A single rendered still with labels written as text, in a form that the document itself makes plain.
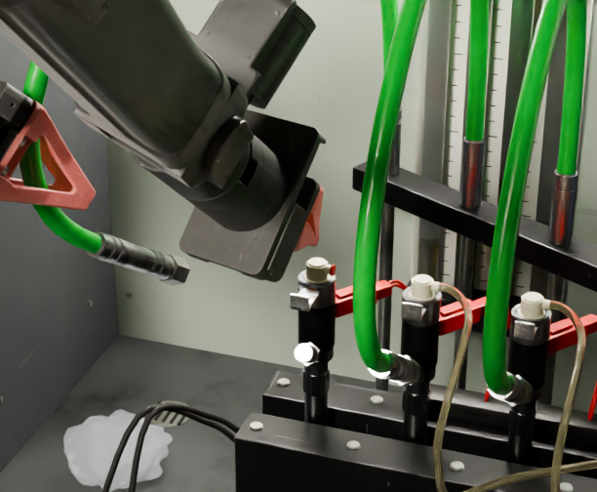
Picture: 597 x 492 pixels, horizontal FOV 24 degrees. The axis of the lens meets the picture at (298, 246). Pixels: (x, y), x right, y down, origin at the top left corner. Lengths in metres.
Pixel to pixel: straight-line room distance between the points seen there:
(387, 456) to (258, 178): 0.30
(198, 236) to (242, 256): 0.04
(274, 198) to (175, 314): 0.61
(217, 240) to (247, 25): 0.16
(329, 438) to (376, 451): 0.04
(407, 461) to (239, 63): 0.39
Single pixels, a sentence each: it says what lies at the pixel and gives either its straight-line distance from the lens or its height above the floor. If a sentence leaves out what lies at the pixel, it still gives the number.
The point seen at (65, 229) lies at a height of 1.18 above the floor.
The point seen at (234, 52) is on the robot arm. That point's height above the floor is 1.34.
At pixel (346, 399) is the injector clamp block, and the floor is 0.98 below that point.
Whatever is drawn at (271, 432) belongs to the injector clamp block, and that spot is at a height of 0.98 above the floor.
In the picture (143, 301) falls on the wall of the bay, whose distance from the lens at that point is 1.48.
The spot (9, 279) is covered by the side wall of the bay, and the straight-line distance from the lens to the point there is 1.28.
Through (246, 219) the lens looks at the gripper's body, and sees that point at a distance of 0.88.
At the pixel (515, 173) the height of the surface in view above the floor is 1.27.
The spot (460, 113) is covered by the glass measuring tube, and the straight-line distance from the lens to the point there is 1.26.
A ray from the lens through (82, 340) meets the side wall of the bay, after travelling 1.44.
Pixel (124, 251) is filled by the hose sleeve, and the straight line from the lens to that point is 1.00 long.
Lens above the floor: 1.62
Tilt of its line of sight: 28 degrees down
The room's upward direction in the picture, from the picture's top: straight up
